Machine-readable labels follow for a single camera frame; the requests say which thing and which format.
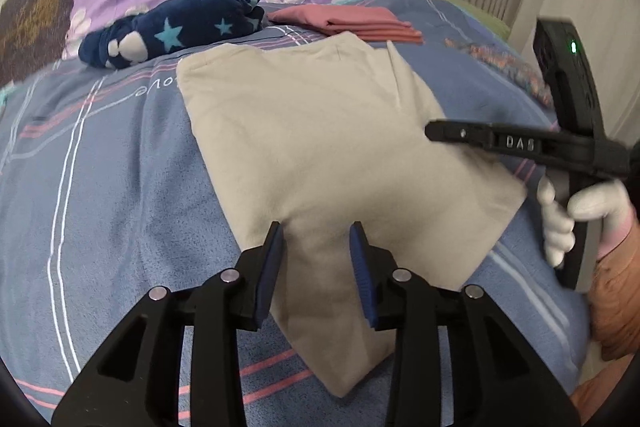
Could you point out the navy star plush blanket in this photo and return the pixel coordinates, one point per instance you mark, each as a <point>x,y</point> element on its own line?
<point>190,27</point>

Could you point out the person's right forearm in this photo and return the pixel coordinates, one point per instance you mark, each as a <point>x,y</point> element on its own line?
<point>620,302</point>

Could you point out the person's right hand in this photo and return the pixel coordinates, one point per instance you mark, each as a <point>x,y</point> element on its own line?
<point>595,204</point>

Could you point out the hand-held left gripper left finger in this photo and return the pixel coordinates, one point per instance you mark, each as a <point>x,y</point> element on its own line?
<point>270,267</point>

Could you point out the beige cloth garment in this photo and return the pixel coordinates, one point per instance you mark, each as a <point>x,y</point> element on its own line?
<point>325,157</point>

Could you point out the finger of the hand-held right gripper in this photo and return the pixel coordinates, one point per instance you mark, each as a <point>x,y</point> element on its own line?
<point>500,139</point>

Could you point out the blue striped bedsheet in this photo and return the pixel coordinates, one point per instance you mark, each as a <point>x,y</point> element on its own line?
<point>100,207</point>

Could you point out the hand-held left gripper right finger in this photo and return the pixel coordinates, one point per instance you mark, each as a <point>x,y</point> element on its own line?
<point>361,277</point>

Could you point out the folded pink cloth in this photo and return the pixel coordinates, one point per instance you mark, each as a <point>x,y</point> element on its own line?
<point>350,19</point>

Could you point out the floral patterned cloth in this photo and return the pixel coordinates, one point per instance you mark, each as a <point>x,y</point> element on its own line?
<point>505,69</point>

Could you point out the light green cloth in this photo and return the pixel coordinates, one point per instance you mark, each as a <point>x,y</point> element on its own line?
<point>465,9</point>

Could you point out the dark brown patterned pillow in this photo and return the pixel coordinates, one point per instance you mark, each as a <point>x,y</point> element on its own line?
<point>30,27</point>

